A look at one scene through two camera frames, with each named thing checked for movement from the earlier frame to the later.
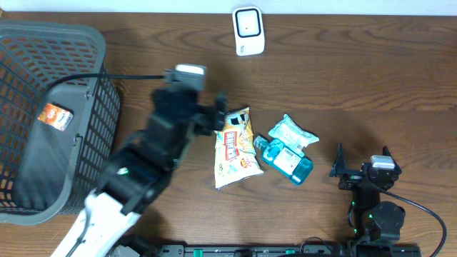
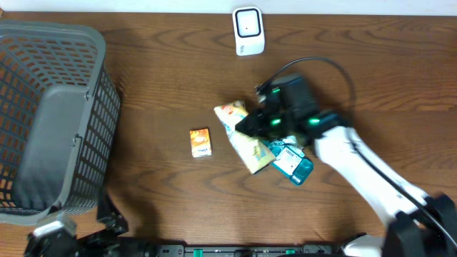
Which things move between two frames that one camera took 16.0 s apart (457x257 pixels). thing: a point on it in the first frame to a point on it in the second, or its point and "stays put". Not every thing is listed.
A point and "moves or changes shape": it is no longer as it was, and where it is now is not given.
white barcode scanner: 248,30 stays put
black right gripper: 339,169 to 257,117
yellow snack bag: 235,156 moves or changes shape
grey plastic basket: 60,108 stays put
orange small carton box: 56,116 to 201,143
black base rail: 290,250 stays put
